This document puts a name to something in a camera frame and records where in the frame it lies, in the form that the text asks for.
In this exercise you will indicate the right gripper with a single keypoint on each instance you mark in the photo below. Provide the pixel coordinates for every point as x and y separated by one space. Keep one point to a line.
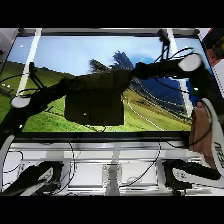
144 70

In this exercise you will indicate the silver frame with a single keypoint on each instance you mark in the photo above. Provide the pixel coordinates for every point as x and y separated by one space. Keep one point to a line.
90 173

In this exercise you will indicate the dark green garment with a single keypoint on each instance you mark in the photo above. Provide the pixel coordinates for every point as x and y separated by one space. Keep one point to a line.
95 100

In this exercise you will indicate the brown garment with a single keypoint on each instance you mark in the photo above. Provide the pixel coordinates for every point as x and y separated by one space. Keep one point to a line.
199 133

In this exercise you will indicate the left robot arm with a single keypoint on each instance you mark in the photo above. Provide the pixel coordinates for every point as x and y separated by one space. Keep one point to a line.
40 95

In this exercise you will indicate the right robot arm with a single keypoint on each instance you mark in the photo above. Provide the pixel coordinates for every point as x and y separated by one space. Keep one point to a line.
191 63

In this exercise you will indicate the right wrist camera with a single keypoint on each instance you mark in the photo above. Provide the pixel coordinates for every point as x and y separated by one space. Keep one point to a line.
163 35

